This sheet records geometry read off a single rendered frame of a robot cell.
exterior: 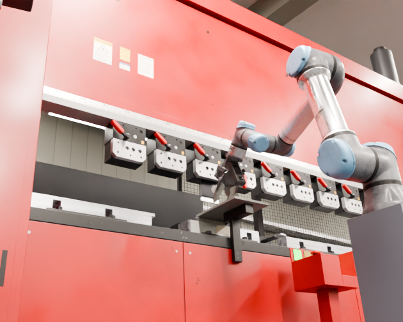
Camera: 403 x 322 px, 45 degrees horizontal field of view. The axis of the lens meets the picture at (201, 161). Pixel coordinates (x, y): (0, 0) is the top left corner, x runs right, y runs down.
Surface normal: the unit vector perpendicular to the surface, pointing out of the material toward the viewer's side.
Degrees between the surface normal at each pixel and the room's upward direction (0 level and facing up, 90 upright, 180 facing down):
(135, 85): 90
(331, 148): 98
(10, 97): 90
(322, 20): 180
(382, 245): 90
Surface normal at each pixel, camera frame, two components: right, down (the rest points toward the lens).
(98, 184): 0.57, -0.37
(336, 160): -0.85, -0.05
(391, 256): -0.77, -0.24
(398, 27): 0.04, 0.91
